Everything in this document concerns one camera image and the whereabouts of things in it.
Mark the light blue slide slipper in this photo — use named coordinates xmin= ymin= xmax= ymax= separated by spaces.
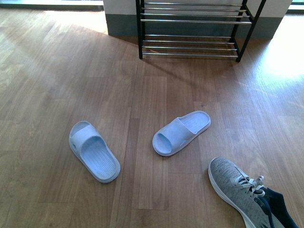
xmin=69 ymin=121 xmax=121 ymax=183
xmin=152 ymin=111 xmax=211 ymax=156

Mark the grey knit sneaker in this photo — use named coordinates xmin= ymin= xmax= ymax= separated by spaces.
xmin=208 ymin=156 xmax=300 ymax=228

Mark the black metal shoe rack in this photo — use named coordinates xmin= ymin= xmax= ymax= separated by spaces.
xmin=135 ymin=0 xmax=266 ymax=62

